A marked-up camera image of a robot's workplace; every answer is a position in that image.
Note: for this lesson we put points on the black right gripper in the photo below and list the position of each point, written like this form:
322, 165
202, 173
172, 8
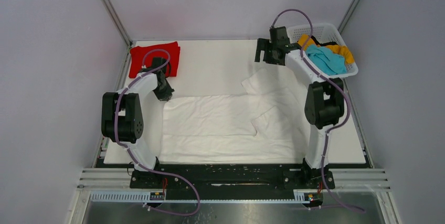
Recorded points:
264, 44

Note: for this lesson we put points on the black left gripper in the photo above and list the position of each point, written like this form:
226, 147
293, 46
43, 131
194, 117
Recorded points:
162, 96

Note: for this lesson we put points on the white t shirt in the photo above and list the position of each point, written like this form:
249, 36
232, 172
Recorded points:
265, 124

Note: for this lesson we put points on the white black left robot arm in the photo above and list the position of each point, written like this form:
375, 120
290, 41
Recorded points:
122, 118

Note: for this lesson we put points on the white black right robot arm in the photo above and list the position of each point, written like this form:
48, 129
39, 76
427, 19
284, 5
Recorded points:
324, 103

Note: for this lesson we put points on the folded red t shirt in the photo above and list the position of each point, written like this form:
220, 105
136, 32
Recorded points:
144, 56

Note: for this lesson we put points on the turquoise t shirt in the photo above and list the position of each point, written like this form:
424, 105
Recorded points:
326, 60

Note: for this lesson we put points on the yellow t shirt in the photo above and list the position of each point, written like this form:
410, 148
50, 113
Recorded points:
305, 41

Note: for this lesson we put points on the aluminium frame rail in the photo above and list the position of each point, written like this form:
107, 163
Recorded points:
117, 22

